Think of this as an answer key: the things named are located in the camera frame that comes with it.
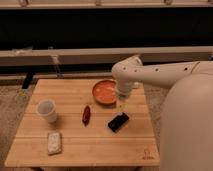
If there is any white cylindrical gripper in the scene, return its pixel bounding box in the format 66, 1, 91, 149
116, 81, 132, 113

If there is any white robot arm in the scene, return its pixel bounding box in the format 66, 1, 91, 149
112, 55, 213, 171

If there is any orange ceramic bowl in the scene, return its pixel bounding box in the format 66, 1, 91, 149
92, 80, 116, 105

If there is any wooden table board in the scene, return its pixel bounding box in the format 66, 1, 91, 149
5, 79, 160, 167

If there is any white rectangular sponge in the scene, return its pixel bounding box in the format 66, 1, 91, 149
47, 132, 62, 155

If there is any long metal rail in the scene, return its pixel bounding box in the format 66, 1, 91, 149
0, 46, 213, 66

